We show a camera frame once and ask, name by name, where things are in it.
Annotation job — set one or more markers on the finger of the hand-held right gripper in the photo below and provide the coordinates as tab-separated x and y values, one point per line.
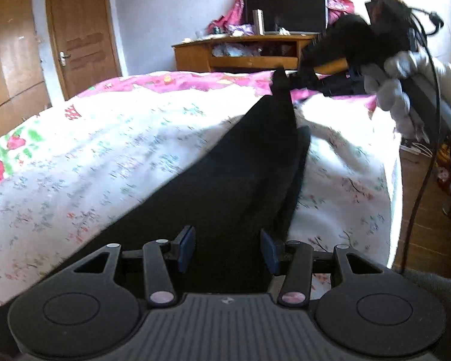
315	81
323	50

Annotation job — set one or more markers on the white power strip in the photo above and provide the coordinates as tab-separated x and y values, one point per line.
415	148

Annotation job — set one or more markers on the black pants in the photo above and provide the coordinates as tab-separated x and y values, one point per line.
229	188

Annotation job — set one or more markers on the wooden wardrobe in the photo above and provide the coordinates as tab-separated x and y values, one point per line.
7	45

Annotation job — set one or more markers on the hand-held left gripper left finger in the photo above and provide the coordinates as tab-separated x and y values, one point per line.
187	251

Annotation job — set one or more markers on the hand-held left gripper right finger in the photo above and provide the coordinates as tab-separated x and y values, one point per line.
268	250

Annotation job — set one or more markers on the person's right hand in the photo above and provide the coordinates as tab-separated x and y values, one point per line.
396	82

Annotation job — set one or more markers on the floral pink white quilt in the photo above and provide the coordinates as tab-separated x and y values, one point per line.
97	158

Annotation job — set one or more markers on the black flat screen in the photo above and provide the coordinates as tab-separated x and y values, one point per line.
285	5

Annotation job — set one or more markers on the wooden desk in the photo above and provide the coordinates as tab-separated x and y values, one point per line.
248	58

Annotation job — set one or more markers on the person's grey clothing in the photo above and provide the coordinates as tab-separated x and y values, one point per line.
439	293

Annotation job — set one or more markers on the wooden door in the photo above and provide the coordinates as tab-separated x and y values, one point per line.
84	34

